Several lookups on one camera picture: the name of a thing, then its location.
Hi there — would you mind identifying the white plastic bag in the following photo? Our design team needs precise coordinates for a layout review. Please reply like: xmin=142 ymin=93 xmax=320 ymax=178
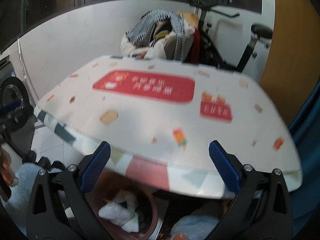
xmin=98 ymin=191 xmax=139 ymax=233

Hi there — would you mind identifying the brown round trash bin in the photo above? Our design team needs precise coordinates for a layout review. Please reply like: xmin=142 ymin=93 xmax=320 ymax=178
xmin=86 ymin=171 xmax=158 ymax=239

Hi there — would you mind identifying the person's left hand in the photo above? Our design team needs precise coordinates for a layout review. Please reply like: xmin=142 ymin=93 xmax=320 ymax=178
xmin=0 ymin=148 xmax=19 ymax=187

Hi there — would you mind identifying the washing machine door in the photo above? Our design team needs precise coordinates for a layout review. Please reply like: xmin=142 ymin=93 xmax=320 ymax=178
xmin=1 ymin=76 xmax=34 ymax=120

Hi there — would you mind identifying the white mop pole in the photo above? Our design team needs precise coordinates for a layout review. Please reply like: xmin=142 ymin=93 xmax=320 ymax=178
xmin=17 ymin=37 xmax=39 ymax=106

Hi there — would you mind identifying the cartoon print table mat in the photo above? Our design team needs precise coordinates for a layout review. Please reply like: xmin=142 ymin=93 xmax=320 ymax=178
xmin=35 ymin=56 xmax=303 ymax=199

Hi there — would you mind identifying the blue curtain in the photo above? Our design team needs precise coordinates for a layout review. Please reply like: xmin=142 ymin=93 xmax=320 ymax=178
xmin=289 ymin=83 xmax=320 ymax=235

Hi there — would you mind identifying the wooden door panel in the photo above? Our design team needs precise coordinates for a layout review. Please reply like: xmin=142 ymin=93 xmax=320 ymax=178
xmin=260 ymin=0 xmax=319 ymax=124

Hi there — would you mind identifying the black exercise bike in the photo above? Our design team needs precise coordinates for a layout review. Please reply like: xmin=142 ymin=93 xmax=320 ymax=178
xmin=201 ymin=0 xmax=276 ymax=79

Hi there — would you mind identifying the white fleece clothes pile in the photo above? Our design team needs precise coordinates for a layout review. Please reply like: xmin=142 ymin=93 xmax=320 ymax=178
xmin=120 ymin=9 xmax=196 ymax=62

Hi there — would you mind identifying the striped black white shirt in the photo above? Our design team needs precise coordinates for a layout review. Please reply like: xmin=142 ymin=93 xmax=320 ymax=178
xmin=125 ymin=9 xmax=187 ymax=61

